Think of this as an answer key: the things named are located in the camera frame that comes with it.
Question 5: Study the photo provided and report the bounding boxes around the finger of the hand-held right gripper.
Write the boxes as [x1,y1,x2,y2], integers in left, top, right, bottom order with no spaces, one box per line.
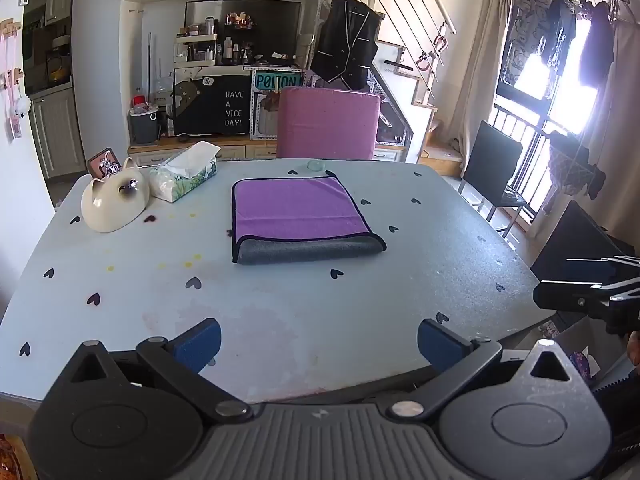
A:
[533,278,640,319]
[566,256,640,281]

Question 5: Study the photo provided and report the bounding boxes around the purple and grey towel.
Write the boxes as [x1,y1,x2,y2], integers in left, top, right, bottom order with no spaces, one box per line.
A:
[230,170,388,265]

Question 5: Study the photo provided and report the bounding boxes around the black dining chair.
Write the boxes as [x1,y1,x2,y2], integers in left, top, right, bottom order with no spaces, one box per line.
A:
[458,120,530,241]
[529,200,636,286]

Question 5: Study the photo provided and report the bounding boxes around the cardboard box with purple print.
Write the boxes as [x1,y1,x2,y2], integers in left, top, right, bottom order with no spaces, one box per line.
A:
[542,317,632,391]

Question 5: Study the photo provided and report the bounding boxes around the grey hanging net bag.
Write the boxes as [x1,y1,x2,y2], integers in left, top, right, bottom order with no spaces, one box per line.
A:
[542,130,607,211]

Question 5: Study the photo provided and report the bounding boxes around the cream curtain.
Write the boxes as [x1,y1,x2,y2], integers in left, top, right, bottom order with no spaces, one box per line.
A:
[452,0,521,146]

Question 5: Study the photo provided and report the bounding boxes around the wooden staircase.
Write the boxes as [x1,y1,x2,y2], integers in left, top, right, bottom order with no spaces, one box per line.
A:
[372,35,461,166]

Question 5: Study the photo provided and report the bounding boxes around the pink upholstered chair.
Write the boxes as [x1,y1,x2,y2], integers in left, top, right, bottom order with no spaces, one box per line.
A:
[276,86,382,162]

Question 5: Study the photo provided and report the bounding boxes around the metal stair railing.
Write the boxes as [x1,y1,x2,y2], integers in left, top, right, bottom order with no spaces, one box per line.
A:
[320,0,458,106]

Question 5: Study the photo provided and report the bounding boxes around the black vest with white trim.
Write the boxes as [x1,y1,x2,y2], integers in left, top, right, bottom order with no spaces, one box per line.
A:
[311,0,385,92]

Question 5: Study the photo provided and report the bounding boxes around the perforated metal storage box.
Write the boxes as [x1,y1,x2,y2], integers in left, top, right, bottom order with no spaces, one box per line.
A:
[248,66,307,141]

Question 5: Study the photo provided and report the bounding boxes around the teal sign plate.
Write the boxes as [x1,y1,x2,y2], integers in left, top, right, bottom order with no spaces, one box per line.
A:
[251,69,306,92]

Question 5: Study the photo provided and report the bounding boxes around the low wooden drawer cabinet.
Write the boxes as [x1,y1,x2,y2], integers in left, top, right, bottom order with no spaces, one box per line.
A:
[127,135,408,169]

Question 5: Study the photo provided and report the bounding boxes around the soft tissue pack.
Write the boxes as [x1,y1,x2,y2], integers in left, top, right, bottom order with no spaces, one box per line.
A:
[148,140,222,204]

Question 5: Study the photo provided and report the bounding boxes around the black printed cloth cover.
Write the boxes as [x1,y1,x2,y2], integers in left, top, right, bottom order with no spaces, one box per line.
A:
[172,73,252,137]

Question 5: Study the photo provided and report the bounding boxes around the white cosmetics organiser shelf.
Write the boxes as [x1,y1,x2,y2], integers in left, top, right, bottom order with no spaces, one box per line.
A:
[173,33,219,67]

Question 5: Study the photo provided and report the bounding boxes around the grey trash bin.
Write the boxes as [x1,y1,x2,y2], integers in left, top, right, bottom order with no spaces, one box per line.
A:
[128,108,162,146]

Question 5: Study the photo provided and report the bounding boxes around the cream cat-shaped ceramic bowl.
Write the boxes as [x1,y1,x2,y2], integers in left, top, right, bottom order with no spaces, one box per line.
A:
[81,157,151,234]

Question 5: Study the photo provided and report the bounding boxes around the white kitchen cabinet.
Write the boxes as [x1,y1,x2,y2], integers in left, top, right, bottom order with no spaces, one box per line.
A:
[27,85,87,181]

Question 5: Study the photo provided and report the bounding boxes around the hanging clothes on rail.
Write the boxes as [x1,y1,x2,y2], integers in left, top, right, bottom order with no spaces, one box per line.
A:
[502,0,617,101]

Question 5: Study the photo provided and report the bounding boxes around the small pink picture frame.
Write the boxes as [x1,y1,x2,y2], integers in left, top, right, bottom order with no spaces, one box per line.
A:
[87,147,121,180]

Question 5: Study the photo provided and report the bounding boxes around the pink wall hanging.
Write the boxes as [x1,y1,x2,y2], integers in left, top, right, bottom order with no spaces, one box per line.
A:
[0,19,32,142]

